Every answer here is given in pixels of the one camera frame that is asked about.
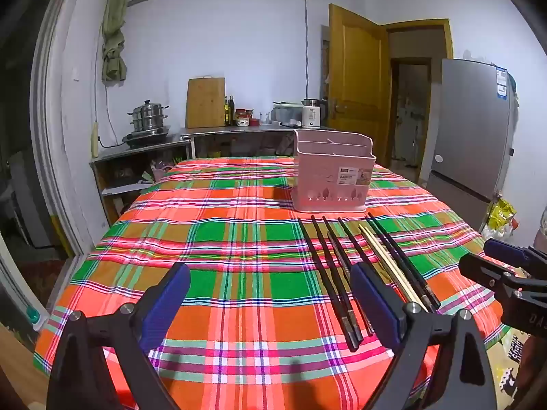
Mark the yellow snack bag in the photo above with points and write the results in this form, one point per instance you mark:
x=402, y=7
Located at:
x=502, y=213

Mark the white sliding door frame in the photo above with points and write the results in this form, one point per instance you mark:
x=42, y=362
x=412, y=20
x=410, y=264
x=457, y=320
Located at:
x=51, y=136

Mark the steel steamer pot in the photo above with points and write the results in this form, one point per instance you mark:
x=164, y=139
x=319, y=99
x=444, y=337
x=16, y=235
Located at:
x=147, y=115

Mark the plaid tablecloth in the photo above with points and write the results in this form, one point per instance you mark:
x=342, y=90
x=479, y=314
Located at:
x=239, y=264

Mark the pink utensil holder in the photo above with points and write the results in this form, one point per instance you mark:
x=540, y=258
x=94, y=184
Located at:
x=329, y=188

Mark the black induction cooker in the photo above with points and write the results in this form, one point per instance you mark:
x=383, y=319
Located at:
x=145, y=136

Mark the row of black chopsticks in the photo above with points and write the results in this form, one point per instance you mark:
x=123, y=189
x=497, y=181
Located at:
x=349, y=333

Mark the green hanging cloth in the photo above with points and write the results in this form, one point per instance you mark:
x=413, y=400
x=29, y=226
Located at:
x=113, y=42

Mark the white electric kettle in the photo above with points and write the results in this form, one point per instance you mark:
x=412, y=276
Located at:
x=312, y=115

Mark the clear plastic container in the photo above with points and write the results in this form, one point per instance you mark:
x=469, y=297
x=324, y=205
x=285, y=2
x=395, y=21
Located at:
x=286, y=113

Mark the yellow wooden door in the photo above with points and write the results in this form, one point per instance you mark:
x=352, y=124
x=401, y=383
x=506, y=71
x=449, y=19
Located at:
x=357, y=85

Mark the silver refrigerator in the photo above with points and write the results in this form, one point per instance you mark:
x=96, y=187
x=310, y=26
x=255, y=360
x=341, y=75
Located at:
x=470, y=136

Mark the yellow door frame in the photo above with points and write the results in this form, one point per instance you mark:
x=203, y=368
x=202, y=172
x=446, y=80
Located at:
x=446, y=34

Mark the wooden chopstick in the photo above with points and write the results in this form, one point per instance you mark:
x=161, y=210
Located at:
x=406, y=282
x=383, y=259

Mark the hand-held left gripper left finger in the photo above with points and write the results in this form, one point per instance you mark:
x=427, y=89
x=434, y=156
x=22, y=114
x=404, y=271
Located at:
x=166, y=299

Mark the yellow oil bottle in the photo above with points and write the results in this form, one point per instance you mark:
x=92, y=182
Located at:
x=226, y=115

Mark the low shelf cabinet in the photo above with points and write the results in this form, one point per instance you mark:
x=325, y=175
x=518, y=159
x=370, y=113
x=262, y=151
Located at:
x=128, y=166

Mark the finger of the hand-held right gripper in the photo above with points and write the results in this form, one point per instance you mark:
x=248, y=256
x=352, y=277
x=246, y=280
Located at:
x=483, y=269
x=506, y=250

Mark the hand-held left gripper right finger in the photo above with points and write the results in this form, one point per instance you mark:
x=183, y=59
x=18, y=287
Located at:
x=376, y=303

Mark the dark oil bottle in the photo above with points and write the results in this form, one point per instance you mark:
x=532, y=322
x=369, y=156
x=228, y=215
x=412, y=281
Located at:
x=232, y=113

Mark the steel counter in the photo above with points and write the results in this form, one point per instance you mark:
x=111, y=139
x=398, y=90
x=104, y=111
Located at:
x=239, y=130

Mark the wooden cutting board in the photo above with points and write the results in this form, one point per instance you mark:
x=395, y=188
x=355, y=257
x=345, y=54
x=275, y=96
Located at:
x=205, y=102

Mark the white power strip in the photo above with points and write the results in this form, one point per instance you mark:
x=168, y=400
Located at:
x=95, y=139

